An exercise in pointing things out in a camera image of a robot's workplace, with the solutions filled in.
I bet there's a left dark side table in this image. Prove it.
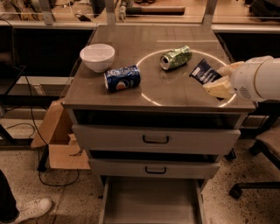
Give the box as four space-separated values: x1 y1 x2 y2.
0 25 49 172

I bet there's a white ceramic bowl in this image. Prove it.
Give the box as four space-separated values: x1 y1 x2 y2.
80 44 116 73

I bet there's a black floor cable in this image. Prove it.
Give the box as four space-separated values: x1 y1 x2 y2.
0 17 81 187

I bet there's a top grey drawer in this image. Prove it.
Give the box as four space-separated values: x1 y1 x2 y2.
73 125 241 155

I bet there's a background workbench with clutter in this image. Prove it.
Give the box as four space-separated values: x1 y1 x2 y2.
0 0 280 31

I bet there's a black office chair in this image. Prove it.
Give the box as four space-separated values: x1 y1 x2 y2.
224 108 280 200

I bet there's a white sneaker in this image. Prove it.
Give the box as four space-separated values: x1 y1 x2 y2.
11 198 53 224

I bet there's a middle grey drawer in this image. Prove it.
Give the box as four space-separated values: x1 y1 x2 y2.
89 158 220 179

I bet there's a grey drawer cabinet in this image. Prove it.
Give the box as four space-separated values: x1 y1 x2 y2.
61 24 257 224

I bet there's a dark blue RXBAR wrapper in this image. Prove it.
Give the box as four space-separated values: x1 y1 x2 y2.
189 59 221 85

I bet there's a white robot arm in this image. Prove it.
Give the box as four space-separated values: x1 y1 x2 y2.
203 56 280 102

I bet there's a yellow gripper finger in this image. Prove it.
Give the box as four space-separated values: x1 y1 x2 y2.
217 61 243 76
203 76 235 98

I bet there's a crushed green soda can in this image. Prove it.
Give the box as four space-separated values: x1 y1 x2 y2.
160 45 193 70

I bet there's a brown cardboard box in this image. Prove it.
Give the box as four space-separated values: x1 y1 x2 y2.
31 99 90 172

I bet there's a dark trouser leg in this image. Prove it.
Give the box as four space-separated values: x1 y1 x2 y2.
0 170 19 223

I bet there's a crushed blue Pepsi can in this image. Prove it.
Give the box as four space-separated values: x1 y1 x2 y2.
104 65 141 92

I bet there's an open bottom grey drawer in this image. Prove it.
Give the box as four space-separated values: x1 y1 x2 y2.
98 177 207 224

